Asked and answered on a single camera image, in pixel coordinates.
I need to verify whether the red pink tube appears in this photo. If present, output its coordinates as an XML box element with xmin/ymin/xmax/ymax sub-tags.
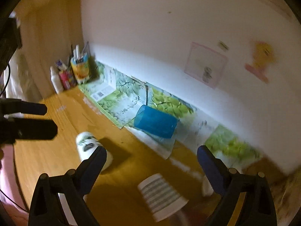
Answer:
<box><xmin>59</xmin><ymin>71</ymin><xmax>71</xmax><ymax>90</ymax></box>

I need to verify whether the white paper cup, leaf print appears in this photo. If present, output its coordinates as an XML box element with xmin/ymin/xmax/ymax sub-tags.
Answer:
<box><xmin>75</xmin><ymin>132</ymin><xmax>113</xmax><ymax>173</ymax></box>

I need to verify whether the grey checked paper cup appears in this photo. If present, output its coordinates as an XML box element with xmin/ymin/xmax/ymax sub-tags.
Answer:
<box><xmin>138</xmin><ymin>173</ymin><xmax>188</xmax><ymax>222</ymax></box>

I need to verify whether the blue translucent plastic cup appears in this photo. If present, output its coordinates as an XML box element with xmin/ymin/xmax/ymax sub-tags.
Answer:
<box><xmin>134</xmin><ymin>105</ymin><xmax>178</xmax><ymax>139</ymax></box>

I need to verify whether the white spray bottle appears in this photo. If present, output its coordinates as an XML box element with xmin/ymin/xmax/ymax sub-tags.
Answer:
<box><xmin>50</xmin><ymin>66</ymin><xmax>64</xmax><ymax>94</ymax></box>

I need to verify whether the yellow pink wall sticker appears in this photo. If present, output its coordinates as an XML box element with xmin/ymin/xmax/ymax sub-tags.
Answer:
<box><xmin>244</xmin><ymin>40</ymin><xmax>275</xmax><ymax>84</ymax></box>

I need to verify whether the pink framed wall picture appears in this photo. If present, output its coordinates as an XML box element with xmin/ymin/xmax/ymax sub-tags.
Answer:
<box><xmin>184</xmin><ymin>42</ymin><xmax>228</xmax><ymax>89</ymax></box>

